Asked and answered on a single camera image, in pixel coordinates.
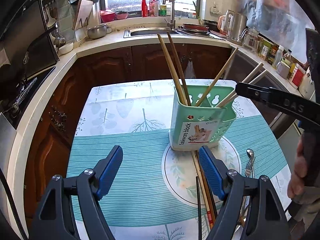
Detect silver fork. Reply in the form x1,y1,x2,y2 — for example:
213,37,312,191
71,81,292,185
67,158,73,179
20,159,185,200
236,154,256,233

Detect wooden cutting board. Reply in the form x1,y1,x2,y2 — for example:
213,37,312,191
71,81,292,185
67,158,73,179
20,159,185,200
73,0,93,30

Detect stacked red plates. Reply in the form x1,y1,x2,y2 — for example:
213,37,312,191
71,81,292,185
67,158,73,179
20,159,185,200
180,23,209,34

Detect stainless steel sink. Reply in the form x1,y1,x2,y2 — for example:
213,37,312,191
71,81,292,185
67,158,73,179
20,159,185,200
123,27,180,38

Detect bamboo chopstick red pattern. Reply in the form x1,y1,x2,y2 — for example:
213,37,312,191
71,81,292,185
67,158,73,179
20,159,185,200
191,151,215,229

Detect dark brown chopstick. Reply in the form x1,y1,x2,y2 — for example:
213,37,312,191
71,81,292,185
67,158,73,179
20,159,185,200
167,32,191,106

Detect black chopstick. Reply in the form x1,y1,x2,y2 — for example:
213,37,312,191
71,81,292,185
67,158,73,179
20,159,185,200
196,176,202,240

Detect white plastic bag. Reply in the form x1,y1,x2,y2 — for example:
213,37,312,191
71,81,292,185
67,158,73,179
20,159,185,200
184,60,196,79

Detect glass teapot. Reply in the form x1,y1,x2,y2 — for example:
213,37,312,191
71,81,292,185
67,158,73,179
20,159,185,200
240,27,259,51

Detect gold handled small spoon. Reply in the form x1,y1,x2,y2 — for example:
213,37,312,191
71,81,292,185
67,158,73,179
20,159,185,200
246,148,255,166

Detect bamboo chopstick dark tip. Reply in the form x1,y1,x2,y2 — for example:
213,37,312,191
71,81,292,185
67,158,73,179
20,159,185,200
195,48,238,107

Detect right hand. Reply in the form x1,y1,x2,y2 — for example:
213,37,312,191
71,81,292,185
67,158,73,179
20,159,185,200
287,138,308,199

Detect brown bamboo chopstick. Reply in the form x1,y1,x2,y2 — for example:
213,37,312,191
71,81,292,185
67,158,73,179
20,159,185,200
157,34,187,106

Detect small steel pot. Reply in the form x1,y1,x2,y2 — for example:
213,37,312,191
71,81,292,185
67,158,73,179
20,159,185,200
87,24,108,40

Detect red spray bottle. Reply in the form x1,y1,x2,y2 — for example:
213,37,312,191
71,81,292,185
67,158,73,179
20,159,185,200
141,0,148,17

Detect teal patterned tablecloth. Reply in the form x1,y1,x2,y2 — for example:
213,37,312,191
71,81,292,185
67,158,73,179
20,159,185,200
67,80,291,239

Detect red labelled jar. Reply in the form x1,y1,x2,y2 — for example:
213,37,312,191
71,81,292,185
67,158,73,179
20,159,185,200
289,63,306,89

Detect red bowl on sill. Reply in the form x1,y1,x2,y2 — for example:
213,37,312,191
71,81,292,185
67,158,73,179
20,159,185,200
100,10,116,23

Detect green plastic utensil holder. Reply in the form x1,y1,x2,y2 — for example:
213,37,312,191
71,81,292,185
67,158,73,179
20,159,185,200
169,85,236,151

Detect chrome kitchen faucet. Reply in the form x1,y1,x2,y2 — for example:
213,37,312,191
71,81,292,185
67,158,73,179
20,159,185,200
161,0,177,30

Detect steel electric kettle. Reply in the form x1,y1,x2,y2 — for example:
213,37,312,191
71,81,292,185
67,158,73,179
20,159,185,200
217,10,248,46

